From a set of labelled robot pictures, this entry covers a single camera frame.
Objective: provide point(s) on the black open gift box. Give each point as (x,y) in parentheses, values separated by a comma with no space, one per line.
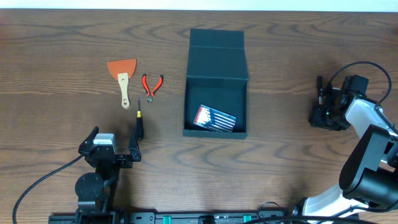
(217,77)

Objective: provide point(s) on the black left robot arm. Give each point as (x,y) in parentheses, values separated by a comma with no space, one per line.
(96,190)

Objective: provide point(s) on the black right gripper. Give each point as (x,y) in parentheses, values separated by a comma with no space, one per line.
(316,120)

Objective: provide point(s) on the blue drill bit case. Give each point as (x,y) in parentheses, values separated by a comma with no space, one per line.
(214,120)

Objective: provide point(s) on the red scraper wooden handle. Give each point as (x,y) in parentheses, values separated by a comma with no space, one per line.
(122,71)

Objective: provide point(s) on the small black handled hammer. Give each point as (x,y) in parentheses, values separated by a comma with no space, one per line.
(320,89)

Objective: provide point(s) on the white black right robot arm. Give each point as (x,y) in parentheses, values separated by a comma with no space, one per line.
(363,184)

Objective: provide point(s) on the black yellow screwdriver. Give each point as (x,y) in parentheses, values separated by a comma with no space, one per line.
(139,121)

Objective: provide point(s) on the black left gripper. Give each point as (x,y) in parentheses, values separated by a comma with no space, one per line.
(116,157)

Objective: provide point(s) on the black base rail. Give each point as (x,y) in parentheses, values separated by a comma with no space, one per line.
(166,218)

